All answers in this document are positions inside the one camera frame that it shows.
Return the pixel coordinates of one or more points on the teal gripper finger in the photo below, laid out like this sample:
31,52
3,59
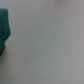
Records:
4,28

